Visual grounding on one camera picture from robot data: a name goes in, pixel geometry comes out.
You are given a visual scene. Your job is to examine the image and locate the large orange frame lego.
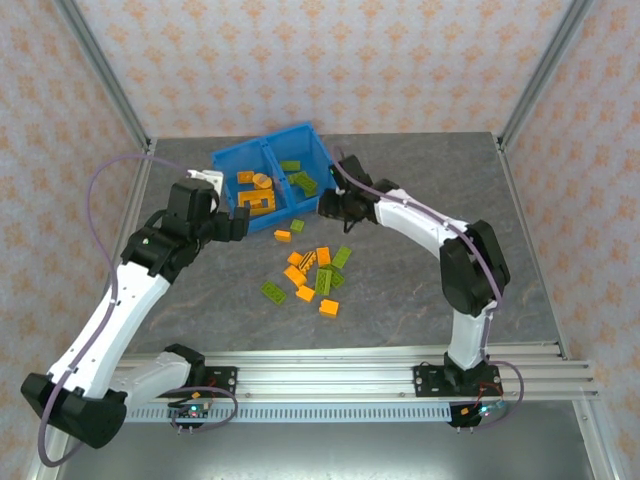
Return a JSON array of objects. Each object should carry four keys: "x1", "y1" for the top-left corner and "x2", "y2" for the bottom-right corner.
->
[{"x1": 236, "y1": 188, "x2": 279, "y2": 218}]

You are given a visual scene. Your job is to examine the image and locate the green toothed lego piece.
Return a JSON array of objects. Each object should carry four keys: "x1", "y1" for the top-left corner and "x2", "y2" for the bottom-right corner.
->
[{"x1": 292, "y1": 170, "x2": 320, "y2": 197}]

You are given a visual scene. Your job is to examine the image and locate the grey metal panel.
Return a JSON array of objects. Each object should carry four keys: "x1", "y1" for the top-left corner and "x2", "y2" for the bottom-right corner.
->
[{"x1": 54, "y1": 422, "x2": 599, "y2": 480}]

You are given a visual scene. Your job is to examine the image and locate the aluminium side rail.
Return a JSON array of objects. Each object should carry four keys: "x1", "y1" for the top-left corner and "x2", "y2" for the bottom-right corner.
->
[
  {"x1": 77, "y1": 142, "x2": 159, "y2": 361},
  {"x1": 494, "y1": 132, "x2": 572, "y2": 361}
]

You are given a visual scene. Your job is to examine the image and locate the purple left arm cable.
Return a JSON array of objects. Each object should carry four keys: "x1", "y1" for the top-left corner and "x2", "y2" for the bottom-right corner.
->
[{"x1": 38, "y1": 153, "x2": 238, "y2": 467}]

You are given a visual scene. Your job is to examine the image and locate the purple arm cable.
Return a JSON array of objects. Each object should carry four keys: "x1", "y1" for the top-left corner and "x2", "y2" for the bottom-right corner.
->
[
  {"x1": 331, "y1": 145, "x2": 525, "y2": 431},
  {"x1": 38, "y1": 153, "x2": 238, "y2": 467}
]

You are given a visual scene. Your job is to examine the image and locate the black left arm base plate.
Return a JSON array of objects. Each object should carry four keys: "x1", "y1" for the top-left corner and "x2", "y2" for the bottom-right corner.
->
[{"x1": 199, "y1": 364, "x2": 240, "y2": 400}]

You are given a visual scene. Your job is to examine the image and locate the aluminium frame post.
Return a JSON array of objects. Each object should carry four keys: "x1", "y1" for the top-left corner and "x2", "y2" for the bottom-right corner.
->
[
  {"x1": 52, "y1": 0, "x2": 155, "y2": 154},
  {"x1": 497, "y1": 0, "x2": 597, "y2": 151}
]

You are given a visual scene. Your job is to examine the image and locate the wide aluminium mounting rail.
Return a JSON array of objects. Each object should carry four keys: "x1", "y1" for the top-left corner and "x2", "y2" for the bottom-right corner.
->
[{"x1": 112, "y1": 343, "x2": 601, "y2": 403}]

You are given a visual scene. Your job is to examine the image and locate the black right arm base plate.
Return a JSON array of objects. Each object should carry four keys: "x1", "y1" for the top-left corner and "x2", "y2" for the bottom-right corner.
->
[{"x1": 412, "y1": 363, "x2": 505, "y2": 400}]

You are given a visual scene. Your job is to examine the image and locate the grey slotted cable duct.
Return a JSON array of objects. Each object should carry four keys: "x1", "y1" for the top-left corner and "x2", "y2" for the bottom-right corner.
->
[{"x1": 123, "y1": 403, "x2": 454, "y2": 425}]

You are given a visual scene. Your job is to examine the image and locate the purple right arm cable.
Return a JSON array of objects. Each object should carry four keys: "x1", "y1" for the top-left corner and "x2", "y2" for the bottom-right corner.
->
[{"x1": 331, "y1": 145, "x2": 525, "y2": 431}]

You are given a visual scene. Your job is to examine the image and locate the aluminium frame leg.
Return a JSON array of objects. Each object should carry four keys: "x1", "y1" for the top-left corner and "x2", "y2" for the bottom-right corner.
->
[
  {"x1": 24, "y1": 444, "x2": 69, "y2": 480},
  {"x1": 572, "y1": 399, "x2": 624, "y2": 480}
]

